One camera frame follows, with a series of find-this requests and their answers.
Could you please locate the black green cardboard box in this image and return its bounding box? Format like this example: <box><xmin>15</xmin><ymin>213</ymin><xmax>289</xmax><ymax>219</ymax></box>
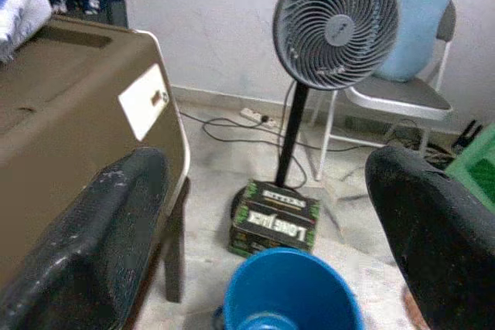
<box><xmin>227</xmin><ymin>179</ymin><xmax>321</xmax><ymax>257</ymax></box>

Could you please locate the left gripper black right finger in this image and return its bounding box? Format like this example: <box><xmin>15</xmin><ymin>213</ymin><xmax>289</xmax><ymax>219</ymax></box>
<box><xmin>365</xmin><ymin>146</ymin><xmax>495</xmax><ymax>330</ymax></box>

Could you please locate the green plastic stool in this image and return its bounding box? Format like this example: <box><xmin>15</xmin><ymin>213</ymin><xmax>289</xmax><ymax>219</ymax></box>
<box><xmin>444</xmin><ymin>123</ymin><xmax>495</xmax><ymax>211</ymax></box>

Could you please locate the black cable tangle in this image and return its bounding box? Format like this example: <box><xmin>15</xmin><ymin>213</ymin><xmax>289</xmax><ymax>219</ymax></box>
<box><xmin>382</xmin><ymin>119</ymin><xmax>453</xmax><ymax>165</ymax></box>

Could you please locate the grey standing fan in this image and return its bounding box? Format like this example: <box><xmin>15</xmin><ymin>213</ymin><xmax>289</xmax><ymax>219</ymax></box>
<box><xmin>231</xmin><ymin>0</ymin><xmax>401</xmax><ymax>226</ymax></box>

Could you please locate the blue plastic bucket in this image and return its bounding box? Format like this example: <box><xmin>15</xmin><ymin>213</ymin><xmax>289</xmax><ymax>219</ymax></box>
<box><xmin>214</xmin><ymin>247</ymin><xmax>367</xmax><ymax>330</ymax></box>

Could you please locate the white plastic bag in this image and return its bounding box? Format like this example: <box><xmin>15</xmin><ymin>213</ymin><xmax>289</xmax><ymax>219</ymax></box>
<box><xmin>0</xmin><ymin>0</ymin><xmax>53</xmax><ymax>63</ymax></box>

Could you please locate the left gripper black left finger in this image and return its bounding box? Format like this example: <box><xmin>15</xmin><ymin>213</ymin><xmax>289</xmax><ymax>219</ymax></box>
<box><xmin>0</xmin><ymin>147</ymin><xmax>171</xmax><ymax>330</ymax></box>

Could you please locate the grey white folding chair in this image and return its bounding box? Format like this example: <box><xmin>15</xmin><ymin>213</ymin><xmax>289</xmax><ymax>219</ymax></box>
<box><xmin>309</xmin><ymin>0</ymin><xmax>457</xmax><ymax>182</ymax></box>

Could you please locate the black fan cable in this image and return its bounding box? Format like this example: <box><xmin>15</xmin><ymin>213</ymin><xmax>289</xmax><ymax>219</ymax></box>
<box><xmin>179</xmin><ymin>111</ymin><xmax>372</xmax><ymax>188</ymax></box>

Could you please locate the white power strip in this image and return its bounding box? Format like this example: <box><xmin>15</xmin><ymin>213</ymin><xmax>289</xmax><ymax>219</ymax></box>
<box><xmin>239</xmin><ymin>107</ymin><xmax>278</xmax><ymax>128</ymax></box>

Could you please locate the light blue cushion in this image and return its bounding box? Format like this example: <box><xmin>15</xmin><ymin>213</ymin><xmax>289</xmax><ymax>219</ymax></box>
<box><xmin>373</xmin><ymin>0</ymin><xmax>454</xmax><ymax>83</ymax></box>

